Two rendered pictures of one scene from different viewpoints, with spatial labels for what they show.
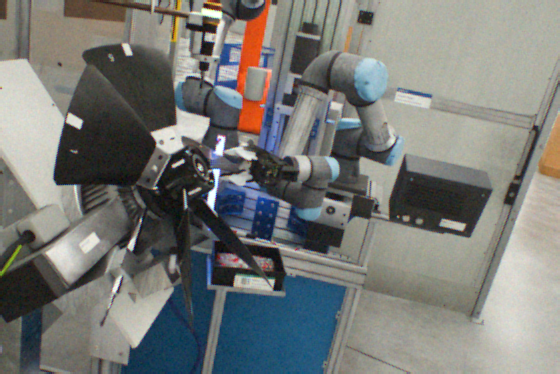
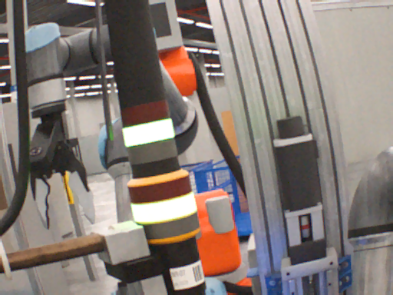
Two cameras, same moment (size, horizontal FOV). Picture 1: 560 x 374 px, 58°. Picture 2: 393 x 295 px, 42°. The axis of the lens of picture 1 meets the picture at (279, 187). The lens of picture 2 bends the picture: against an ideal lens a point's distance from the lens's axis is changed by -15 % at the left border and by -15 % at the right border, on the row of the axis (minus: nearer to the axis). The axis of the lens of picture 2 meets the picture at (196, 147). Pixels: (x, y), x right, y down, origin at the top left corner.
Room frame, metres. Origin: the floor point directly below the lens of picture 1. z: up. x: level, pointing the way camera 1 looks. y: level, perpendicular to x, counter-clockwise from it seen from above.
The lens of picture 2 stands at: (0.79, 0.19, 1.61)
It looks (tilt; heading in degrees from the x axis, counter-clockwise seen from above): 3 degrees down; 1
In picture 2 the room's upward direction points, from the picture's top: 11 degrees counter-clockwise
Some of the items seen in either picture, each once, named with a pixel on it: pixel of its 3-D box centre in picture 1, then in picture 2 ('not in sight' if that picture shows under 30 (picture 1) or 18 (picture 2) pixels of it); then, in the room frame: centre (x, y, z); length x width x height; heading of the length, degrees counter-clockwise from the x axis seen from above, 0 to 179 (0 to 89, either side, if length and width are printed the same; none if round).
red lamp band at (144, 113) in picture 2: not in sight; (144, 114); (1.20, 0.23, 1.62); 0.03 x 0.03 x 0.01
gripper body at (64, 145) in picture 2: not in sight; (54, 141); (1.74, 0.45, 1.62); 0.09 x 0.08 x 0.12; 177
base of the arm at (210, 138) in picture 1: (222, 134); not in sight; (1.96, 0.27, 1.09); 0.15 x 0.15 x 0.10
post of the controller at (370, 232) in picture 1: (368, 239); not in sight; (1.52, -0.32, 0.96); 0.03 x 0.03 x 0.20; 87
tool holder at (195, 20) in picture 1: (204, 37); (168, 281); (1.19, 0.24, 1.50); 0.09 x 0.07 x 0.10; 122
